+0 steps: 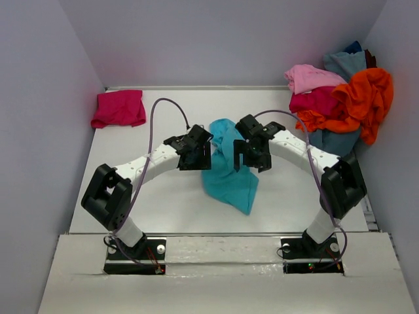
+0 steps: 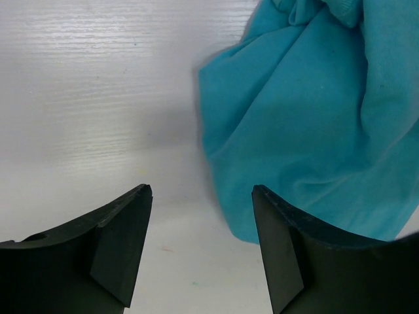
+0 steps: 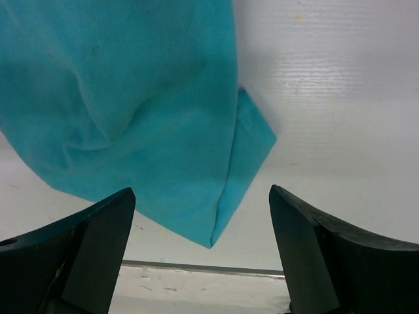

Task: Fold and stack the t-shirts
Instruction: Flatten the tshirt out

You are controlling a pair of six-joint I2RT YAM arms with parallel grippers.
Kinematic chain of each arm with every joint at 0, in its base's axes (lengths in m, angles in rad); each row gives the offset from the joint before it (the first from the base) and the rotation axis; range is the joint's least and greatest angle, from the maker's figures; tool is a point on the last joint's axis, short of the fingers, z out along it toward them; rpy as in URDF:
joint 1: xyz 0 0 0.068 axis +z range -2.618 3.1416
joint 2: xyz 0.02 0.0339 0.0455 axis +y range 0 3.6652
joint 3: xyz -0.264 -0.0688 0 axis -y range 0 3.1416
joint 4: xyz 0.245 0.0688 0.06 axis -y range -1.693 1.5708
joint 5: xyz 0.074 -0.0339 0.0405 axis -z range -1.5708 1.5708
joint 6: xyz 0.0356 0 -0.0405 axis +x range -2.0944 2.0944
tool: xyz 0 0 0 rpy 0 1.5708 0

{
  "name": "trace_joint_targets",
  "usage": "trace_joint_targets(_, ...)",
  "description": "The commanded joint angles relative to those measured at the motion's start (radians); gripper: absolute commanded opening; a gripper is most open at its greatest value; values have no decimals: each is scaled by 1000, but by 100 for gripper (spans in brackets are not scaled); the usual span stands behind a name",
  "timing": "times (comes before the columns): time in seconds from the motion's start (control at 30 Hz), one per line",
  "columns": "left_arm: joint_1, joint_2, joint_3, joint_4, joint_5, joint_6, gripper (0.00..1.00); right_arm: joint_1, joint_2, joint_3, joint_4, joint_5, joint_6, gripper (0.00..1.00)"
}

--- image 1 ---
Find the magenta t-shirt in pile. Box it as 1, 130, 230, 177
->
289, 86, 338, 116

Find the maroon t-shirt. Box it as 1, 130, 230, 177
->
364, 49, 377, 69

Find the turquoise t-shirt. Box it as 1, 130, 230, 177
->
202, 118, 259, 215

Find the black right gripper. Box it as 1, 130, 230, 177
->
234, 139, 272, 172

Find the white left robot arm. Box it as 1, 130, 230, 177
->
81, 124, 213, 260

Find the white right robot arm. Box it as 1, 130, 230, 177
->
233, 114, 367, 256

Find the pink t-shirt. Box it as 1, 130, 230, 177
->
284, 64, 346, 95

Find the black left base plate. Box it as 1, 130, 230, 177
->
103, 235, 167, 275

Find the slate blue t-shirt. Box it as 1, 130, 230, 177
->
309, 128, 361, 157

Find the grey-blue t-shirt at back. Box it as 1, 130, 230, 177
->
323, 51, 367, 82

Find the folded magenta t-shirt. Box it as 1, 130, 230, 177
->
90, 90, 147, 129

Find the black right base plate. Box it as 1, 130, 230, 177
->
276, 237, 344, 274

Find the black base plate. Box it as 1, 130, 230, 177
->
103, 235, 167, 275
276, 237, 344, 274

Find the orange t-shirt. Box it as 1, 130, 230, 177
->
295, 68, 393, 145

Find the dark blue t-shirt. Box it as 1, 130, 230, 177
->
343, 41, 363, 54

